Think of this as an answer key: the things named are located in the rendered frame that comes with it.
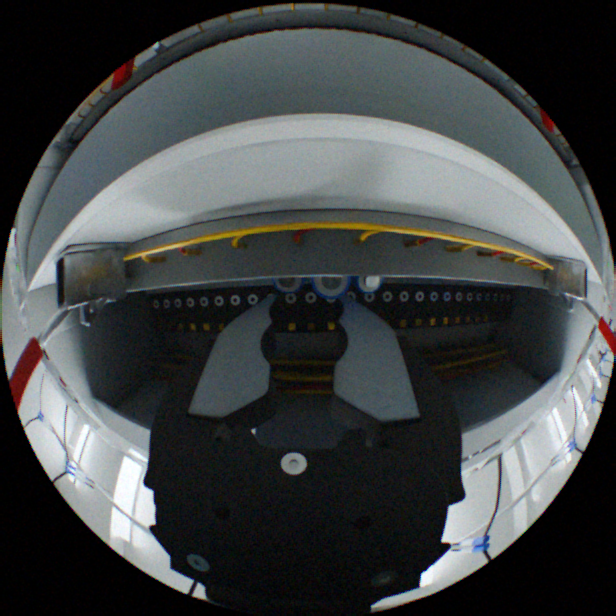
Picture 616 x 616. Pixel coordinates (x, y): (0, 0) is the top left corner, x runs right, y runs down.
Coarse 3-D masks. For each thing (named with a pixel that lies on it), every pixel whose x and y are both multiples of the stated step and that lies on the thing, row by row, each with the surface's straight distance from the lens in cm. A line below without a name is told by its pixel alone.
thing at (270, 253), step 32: (288, 224) 6; (320, 224) 6; (352, 224) 6; (384, 224) 6; (128, 256) 10; (160, 256) 10; (192, 256) 9; (224, 256) 8; (256, 256) 8; (288, 256) 8; (320, 256) 8; (352, 256) 8; (384, 256) 8; (416, 256) 9; (448, 256) 10; (480, 256) 11; (512, 256) 14; (128, 288) 12; (544, 288) 19
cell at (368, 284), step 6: (354, 276) 12; (360, 276) 12; (366, 276) 12; (372, 276) 12; (378, 276) 12; (354, 282) 12; (360, 282) 12; (366, 282) 12; (372, 282) 12; (378, 282) 12; (360, 288) 12; (366, 288) 12; (372, 288) 12; (378, 288) 12
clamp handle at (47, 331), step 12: (60, 312) 10; (84, 312) 10; (48, 324) 10; (48, 336) 9; (24, 348) 10; (36, 348) 9; (24, 360) 9; (36, 360) 9; (12, 372) 10; (24, 372) 9; (12, 384) 9; (24, 384) 9
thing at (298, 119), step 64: (192, 64) 6; (256, 64) 4; (320, 64) 4; (384, 64) 5; (448, 64) 7; (128, 128) 5; (192, 128) 3; (256, 128) 3; (320, 128) 3; (384, 128) 3; (448, 128) 4; (512, 128) 7; (64, 192) 9; (128, 192) 5; (192, 192) 5; (256, 192) 6; (320, 192) 6; (384, 192) 6; (448, 192) 6; (512, 192) 6; (576, 192) 15; (576, 256) 15; (64, 320) 27
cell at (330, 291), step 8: (312, 280) 10; (320, 280) 10; (328, 280) 10; (336, 280) 10; (344, 280) 10; (320, 288) 10; (328, 288) 10; (336, 288) 10; (344, 288) 10; (328, 296) 10; (336, 296) 10
